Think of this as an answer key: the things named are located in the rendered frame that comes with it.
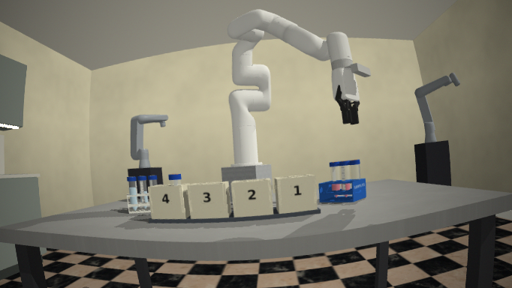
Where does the blue tube rack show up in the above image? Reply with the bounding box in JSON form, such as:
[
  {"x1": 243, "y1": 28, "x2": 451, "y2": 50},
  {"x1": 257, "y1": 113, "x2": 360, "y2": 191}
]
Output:
[{"x1": 319, "y1": 178, "x2": 366, "y2": 203}]

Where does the cream bucket adapter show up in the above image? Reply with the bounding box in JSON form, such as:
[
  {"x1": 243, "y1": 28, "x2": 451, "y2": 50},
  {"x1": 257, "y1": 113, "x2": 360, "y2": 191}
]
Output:
[
  {"x1": 274, "y1": 174, "x2": 318, "y2": 214},
  {"x1": 148, "y1": 184, "x2": 190, "y2": 219},
  {"x1": 231, "y1": 178, "x2": 273, "y2": 218},
  {"x1": 187, "y1": 181, "x2": 231, "y2": 219}
]

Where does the white tube rack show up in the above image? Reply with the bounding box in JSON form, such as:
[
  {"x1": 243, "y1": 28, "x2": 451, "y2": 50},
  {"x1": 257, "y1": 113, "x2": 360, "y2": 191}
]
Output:
[{"x1": 127, "y1": 193, "x2": 151, "y2": 214}]

